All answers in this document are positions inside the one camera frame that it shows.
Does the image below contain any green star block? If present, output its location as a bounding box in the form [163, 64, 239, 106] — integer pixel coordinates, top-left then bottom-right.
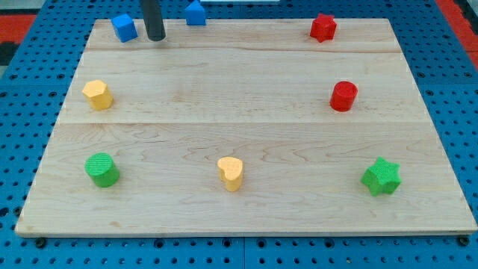
[361, 156, 402, 196]

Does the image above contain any blue triangle block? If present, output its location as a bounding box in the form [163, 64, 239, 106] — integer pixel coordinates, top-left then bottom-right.
[184, 0, 206, 26]

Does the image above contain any red star block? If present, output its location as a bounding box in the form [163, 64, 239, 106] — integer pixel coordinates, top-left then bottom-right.
[309, 13, 337, 43]

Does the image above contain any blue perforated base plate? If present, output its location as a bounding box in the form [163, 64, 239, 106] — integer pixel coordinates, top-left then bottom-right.
[1, 0, 477, 268]

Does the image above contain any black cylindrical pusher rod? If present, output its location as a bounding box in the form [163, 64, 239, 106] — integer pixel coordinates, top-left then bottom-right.
[139, 0, 166, 41]

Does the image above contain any green cylinder block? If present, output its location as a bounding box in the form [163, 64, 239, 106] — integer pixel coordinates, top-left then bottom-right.
[84, 152, 120, 188]

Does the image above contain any blue cube block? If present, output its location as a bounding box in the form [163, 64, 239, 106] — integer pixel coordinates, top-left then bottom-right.
[111, 13, 138, 43]

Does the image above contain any yellow heart block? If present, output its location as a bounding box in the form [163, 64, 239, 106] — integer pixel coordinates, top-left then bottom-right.
[217, 156, 243, 192]

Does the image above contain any yellow hexagon block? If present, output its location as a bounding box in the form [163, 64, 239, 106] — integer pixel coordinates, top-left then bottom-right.
[82, 80, 114, 111]

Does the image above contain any wooden board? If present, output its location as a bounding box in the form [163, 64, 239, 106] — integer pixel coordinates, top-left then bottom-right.
[16, 19, 477, 238]

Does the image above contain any red cylinder block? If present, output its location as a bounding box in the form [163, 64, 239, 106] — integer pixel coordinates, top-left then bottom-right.
[329, 81, 359, 112]

